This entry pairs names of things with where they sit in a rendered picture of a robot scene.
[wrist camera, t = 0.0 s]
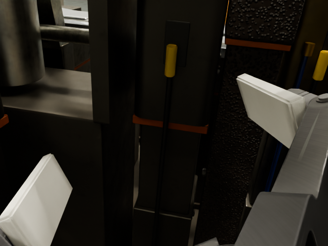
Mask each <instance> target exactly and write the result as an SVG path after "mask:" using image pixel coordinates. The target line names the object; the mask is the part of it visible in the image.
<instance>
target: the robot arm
mask: <svg viewBox="0 0 328 246"><path fill-rule="evenodd" d="M236 80H237V83H238V87H239V90H240V92H241V96H242V99H243V102H244V105H245V108H246V112H247V115H248V117H249V118H250V119H252V120H253V121H254V122H255V123H257V124H258V125H259V126H260V127H262V128H263V129H264V130H265V131H267V132H268V133H269V134H271V135H272V136H273V137H275V138H276V139H277V140H278V141H280V142H281V143H282V144H284V145H285V146H286V147H287V148H289V151H288V153H287V155H286V158H285V160H284V162H283V165H282V167H281V169H280V172H279V174H278V176H277V179H276V181H275V184H274V186H273V188H272V191H271V192H264V191H263V192H260V193H259V194H258V196H257V198H256V200H255V202H254V204H253V206H252V209H251V211H250V213H249V215H248V217H247V219H246V221H245V224H244V226H243V228H242V230H241V232H240V234H239V236H238V238H237V241H236V243H235V244H229V245H219V243H218V241H217V238H216V237H215V238H213V239H210V240H208V241H205V242H202V243H200V244H197V245H195V246H328V93H325V94H322V95H319V96H317V95H314V94H312V93H309V92H306V91H304V90H301V89H289V90H285V89H282V88H280V87H277V86H275V85H272V84H270V83H267V82H265V81H263V80H260V79H258V78H255V77H253V76H250V75H248V74H245V73H244V74H242V75H240V76H238V77H237V79H236ZM72 189H73V188H72V186H71V184H70V183H69V181H68V179H67V178H66V176H65V174H64V172H63V171H62V169H61V167H60V165H59V164H58V162H57V160H56V158H55V157H54V155H53V154H48V155H45V156H43V157H42V159H41V160H40V162H39V163H38V164H37V166H36V167H35V168H34V170H33V171H32V173H31V174H30V175H29V177H28V178H27V180H26V181H25V182H24V184H23V185H22V186H21V188H20V189H19V191H18V192H17V193H16V195H15V196H14V198H13V199H12V200H11V202H10V203H9V205H8V206H7V207H6V209H5V210H4V212H3V213H2V214H1V215H0V246H50V245H51V243H52V240H53V238H54V235H55V232H56V230H57V227H58V225H59V222H60V220H61V217H62V214H63V212H64V209H65V207H66V204H67V202H68V199H69V197H70V194H71V191H72Z"/></svg>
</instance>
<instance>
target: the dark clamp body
mask: <svg viewBox="0 0 328 246"><path fill-rule="evenodd" d="M228 1H229V0H137V32H136V69H135V107H134V115H133V120H132V122H133V123H136V124H141V140H140V165H139V191H138V197H137V200H136V202H135V205H134V207H133V233H132V246H188V240H189V234H190V228H191V221H192V218H193V216H194V215H195V210H194V209H193V208H194V204H195V203H194V201H195V194H196V186H197V179H198V176H197V175H195V171H196V164H197V158H198V151H199V145H200V138H201V134H207V133H208V127H209V120H210V114H211V108H212V102H213V95H214V89H215V83H216V77H217V76H218V75H219V73H220V66H218V65H219V62H220V60H221V53H220V52H221V46H222V40H223V34H224V28H225V21H226V13H227V7H228Z"/></svg>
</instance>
